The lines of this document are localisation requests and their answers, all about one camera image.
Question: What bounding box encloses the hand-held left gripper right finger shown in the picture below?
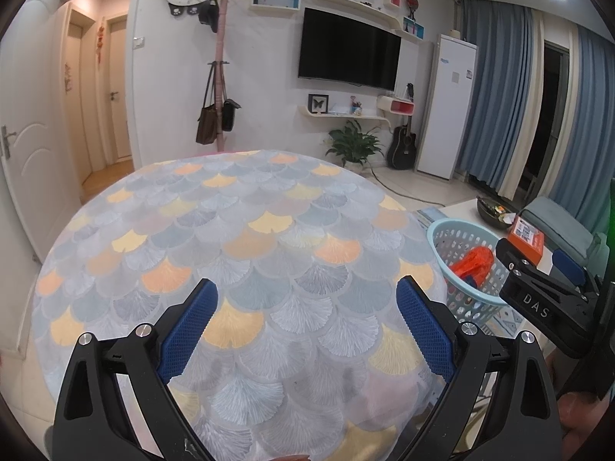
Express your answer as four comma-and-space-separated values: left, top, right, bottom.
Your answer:
391, 275, 560, 461

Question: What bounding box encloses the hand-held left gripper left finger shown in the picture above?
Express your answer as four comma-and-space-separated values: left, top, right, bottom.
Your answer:
52, 279, 219, 461

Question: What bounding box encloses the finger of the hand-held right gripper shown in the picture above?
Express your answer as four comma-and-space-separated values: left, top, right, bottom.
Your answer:
495, 239, 584, 298
552, 250, 599, 294

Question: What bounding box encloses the orange plastic bag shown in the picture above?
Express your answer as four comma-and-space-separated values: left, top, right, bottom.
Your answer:
449, 246, 495, 279

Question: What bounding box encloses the light blue plastic basket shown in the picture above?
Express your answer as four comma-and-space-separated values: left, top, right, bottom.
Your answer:
427, 218, 512, 322

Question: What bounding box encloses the brown shoulder bag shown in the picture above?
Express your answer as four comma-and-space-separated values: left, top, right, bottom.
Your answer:
195, 62, 223, 145

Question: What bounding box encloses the black shoulder bag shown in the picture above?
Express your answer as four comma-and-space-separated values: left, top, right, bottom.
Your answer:
221, 98, 242, 131

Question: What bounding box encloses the person's right hand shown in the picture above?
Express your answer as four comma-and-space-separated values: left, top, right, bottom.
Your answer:
557, 391, 615, 447

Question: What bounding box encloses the orange tissue box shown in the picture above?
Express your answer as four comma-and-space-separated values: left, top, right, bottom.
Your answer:
508, 215, 546, 266

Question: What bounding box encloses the grey blue sofa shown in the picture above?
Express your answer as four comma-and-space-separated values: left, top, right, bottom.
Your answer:
521, 196, 608, 270

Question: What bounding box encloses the dark bowl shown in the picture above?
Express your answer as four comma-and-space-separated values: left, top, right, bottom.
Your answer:
475, 196, 517, 226

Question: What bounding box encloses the white coffee table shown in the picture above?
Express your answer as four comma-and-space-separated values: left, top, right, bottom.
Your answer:
444, 197, 558, 274

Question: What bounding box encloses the fan pattern tablecloth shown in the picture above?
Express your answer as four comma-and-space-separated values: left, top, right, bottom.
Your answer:
31, 149, 450, 461

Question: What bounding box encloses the dark glass door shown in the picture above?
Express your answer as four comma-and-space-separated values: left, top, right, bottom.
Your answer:
521, 41, 572, 202

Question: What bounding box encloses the blue curtain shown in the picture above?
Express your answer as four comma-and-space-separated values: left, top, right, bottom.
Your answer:
452, 0, 546, 197
521, 24, 615, 231

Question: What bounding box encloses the black guitar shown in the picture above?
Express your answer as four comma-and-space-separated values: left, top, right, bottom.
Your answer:
387, 84, 418, 170

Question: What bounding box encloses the white standing air conditioner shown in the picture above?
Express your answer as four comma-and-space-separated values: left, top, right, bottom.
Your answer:
416, 33, 480, 181

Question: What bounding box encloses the potted green plant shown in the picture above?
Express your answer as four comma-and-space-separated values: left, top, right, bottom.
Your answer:
324, 120, 387, 169

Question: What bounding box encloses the cream hallway door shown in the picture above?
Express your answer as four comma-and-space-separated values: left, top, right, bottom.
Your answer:
65, 10, 94, 183
106, 17, 133, 159

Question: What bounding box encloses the black television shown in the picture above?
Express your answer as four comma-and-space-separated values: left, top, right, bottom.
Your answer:
298, 7, 402, 90

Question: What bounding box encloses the white open door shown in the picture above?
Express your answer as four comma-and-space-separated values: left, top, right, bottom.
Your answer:
0, 0, 85, 260

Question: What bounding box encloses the pink coat rack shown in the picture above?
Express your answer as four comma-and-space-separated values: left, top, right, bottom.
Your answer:
206, 0, 255, 154

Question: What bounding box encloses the long white wavy shelf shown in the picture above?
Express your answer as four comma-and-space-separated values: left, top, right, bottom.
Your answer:
310, 0, 433, 44

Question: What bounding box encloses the dark hat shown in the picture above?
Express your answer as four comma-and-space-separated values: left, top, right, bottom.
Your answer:
197, 0, 219, 34

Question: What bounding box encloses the black floor cable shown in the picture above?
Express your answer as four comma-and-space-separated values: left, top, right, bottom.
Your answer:
367, 166, 445, 205

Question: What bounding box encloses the white and red wall box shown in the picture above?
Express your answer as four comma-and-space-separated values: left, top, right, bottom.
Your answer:
377, 95, 415, 116

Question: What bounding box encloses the white curved wall shelf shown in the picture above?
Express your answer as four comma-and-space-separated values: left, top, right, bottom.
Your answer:
299, 106, 390, 123

